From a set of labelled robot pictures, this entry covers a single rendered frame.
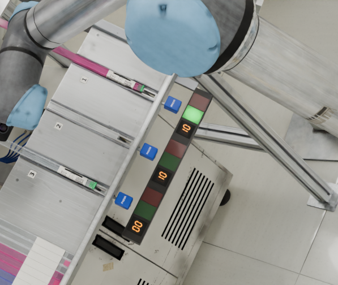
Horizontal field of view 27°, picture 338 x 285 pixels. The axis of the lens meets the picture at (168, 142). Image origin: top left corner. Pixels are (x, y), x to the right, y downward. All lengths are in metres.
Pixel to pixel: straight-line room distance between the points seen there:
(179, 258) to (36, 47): 1.01
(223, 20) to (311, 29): 1.55
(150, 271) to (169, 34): 1.21
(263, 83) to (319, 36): 1.44
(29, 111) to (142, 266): 0.89
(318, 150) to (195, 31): 1.31
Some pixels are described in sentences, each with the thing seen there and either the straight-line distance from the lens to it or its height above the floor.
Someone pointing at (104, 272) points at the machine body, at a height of 0.36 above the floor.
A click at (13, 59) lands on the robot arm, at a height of 1.07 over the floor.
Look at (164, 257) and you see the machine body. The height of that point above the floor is 0.18.
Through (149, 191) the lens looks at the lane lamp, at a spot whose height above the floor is 0.66.
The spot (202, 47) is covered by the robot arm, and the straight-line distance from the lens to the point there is 0.83.
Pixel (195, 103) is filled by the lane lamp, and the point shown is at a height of 0.66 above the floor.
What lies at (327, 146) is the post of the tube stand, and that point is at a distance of 2.08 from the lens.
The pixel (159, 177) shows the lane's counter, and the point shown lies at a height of 0.66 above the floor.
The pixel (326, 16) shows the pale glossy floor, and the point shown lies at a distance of 2.39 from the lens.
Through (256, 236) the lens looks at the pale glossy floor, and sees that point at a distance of 2.07.
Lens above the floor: 1.61
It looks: 41 degrees down
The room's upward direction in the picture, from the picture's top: 50 degrees counter-clockwise
